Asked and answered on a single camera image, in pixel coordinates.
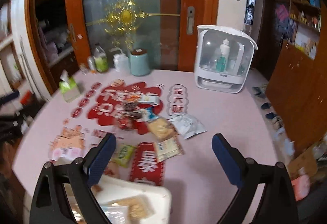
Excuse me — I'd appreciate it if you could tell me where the clear fried snack bag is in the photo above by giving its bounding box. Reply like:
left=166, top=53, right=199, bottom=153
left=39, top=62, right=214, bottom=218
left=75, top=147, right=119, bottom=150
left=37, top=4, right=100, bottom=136
left=100, top=195, right=154, bottom=223

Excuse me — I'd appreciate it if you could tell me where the white storage bin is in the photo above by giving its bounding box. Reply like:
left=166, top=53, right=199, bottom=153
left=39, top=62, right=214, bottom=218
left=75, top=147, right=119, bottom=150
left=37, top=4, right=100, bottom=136
left=91, top=175, right=171, bottom=223

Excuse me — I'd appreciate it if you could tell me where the green snack packet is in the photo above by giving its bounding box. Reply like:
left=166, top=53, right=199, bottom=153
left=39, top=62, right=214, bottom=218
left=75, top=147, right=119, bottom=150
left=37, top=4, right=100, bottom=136
left=113, top=144, right=135, bottom=168

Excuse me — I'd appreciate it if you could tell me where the silver grey snack pouch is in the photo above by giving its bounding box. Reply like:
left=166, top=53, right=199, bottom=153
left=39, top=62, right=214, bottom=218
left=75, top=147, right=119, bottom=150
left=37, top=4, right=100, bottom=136
left=168, top=113, right=207, bottom=139

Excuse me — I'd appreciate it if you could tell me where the green tissue box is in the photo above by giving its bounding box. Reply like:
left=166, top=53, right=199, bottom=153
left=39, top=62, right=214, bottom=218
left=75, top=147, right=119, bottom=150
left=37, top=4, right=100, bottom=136
left=59, top=70, right=80, bottom=103

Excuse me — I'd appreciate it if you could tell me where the dark red snack packet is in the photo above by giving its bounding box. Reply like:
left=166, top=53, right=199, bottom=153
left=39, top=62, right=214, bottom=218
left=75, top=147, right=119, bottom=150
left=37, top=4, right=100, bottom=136
left=115, top=102, right=143, bottom=130

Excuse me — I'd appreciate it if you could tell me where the beige biscuit packet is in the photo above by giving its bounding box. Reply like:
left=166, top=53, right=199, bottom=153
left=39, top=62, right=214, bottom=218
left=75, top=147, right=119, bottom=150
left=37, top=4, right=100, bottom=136
left=153, top=137, right=184, bottom=162

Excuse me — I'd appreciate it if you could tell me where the yellow cracker packet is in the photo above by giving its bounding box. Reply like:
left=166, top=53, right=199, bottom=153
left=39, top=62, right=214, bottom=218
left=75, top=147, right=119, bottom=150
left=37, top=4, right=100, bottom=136
left=146, top=117, right=177, bottom=142

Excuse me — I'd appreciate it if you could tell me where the small glass jar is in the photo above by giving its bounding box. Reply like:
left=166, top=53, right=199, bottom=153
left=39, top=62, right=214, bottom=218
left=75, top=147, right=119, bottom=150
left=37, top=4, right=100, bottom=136
left=79, top=64, right=88, bottom=75

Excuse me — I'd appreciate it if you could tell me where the orange white snack packet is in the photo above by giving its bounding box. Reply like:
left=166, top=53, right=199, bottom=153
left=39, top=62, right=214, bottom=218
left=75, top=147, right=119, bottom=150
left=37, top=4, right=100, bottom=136
left=138, top=94, right=160, bottom=106

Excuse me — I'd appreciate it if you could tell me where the green label glass bottle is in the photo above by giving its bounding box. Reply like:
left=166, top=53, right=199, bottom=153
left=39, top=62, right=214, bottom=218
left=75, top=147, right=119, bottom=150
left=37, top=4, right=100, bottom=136
left=93, top=43, right=109, bottom=73

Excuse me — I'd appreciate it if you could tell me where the white cosmetics storage box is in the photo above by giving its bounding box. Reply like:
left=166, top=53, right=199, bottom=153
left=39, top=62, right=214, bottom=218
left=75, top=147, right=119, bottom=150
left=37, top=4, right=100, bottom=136
left=194, top=25, right=258, bottom=94

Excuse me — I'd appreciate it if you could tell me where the translucent plastic bottle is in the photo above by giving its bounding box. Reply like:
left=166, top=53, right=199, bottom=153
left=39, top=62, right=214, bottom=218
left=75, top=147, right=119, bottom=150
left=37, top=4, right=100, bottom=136
left=113, top=53, right=130, bottom=73

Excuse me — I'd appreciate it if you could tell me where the light blue canister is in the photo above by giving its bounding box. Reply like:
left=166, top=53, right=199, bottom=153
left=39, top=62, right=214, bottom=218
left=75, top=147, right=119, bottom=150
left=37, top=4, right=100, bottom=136
left=130, top=48, right=151, bottom=76

